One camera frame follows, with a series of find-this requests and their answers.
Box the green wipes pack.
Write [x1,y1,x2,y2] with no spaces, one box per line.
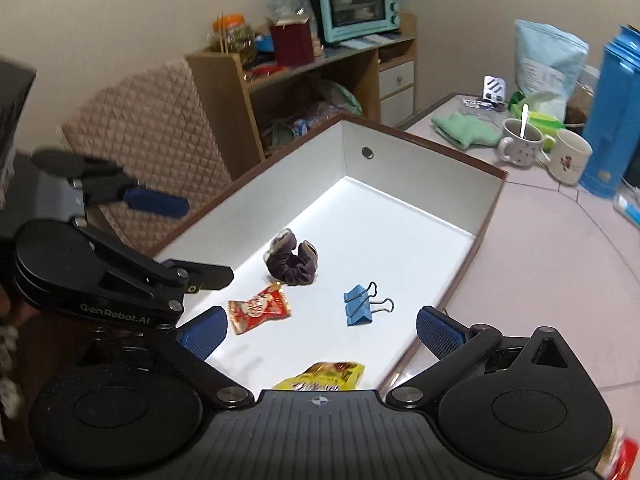
[508,90,567,152]

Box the red and white packet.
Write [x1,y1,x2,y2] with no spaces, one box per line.
[597,426,640,480]

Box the white mug with small print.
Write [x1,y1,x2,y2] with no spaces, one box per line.
[497,118,557,167]

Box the dark red box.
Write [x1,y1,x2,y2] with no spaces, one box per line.
[269,16,316,67]

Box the purple velvet scrunchie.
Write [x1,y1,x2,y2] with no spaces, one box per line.
[265,228,320,287]

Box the white and blue tube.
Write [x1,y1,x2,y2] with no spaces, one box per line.
[613,191,640,227]

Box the yellow snack packet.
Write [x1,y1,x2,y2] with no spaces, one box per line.
[271,360,366,392]

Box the teal toaster oven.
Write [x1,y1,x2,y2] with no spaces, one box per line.
[315,0,401,45]

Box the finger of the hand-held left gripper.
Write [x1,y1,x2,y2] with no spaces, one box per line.
[82,221,235,311]
[31,147,191,219]

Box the light blue pouch bag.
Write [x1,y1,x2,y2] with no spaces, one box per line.
[514,18,590,122]

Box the small printed packet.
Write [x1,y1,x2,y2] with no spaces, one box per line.
[462,98,506,113]

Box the blue binder clip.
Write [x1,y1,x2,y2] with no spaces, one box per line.
[343,281,395,328]

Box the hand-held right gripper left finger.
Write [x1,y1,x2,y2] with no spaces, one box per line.
[92,306,256,409]

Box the clear plastic bag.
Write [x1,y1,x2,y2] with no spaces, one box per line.
[266,0,321,27]

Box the green knitted cloth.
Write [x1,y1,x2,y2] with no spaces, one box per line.
[431,111,503,150]

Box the green plastic bag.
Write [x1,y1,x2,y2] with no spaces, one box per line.
[320,80,364,117]

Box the white mug with red print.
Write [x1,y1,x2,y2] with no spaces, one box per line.
[544,129,594,187]

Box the blue thermos jug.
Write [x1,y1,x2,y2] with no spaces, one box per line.
[579,23,640,199]

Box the black box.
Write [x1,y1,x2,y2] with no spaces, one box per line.
[0,60,37,206]

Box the small white device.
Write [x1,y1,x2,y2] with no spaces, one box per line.
[482,74,507,104]

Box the red snack packet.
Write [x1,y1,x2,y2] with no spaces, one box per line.
[228,283,292,336]

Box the wooden shelf cabinet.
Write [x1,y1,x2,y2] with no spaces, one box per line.
[185,13,419,167]

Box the white drawer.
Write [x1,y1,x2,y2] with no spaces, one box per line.
[378,60,416,127]

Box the beige quilted cover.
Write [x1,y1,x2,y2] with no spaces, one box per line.
[58,55,234,257]

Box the white box with brown rim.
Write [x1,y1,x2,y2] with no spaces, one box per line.
[150,114,507,397]

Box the jar with orange lid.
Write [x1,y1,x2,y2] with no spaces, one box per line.
[208,14,257,57]

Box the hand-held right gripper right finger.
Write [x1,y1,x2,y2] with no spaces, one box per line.
[385,306,577,409]

